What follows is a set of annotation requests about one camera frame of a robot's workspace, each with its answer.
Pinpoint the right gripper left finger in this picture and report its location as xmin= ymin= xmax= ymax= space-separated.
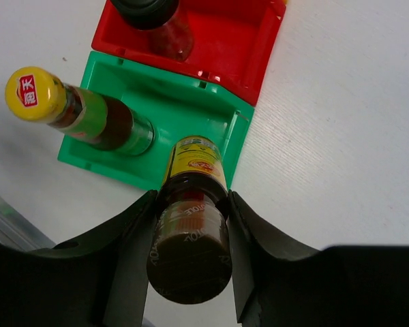
xmin=0 ymin=190 xmax=157 ymax=326

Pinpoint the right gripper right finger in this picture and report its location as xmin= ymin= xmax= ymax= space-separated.
xmin=228 ymin=191 xmax=409 ymax=326

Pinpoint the yellow label small bottle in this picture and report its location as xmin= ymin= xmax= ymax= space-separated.
xmin=147 ymin=136 xmax=232 ymax=305

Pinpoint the green label sauce bottle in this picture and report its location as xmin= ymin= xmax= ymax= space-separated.
xmin=5 ymin=66 xmax=155 ymax=156

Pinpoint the black lid spice grinder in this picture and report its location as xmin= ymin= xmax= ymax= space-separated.
xmin=111 ymin=0 xmax=194 ymax=61

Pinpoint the green plastic bin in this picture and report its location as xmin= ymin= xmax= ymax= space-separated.
xmin=58 ymin=51 xmax=254 ymax=191

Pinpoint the red plastic bin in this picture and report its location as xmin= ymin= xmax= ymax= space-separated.
xmin=91 ymin=1 xmax=286 ymax=106

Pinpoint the aluminium table frame rail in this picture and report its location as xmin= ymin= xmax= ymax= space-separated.
xmin=0 ymin=197 xmax=56 ymax=251

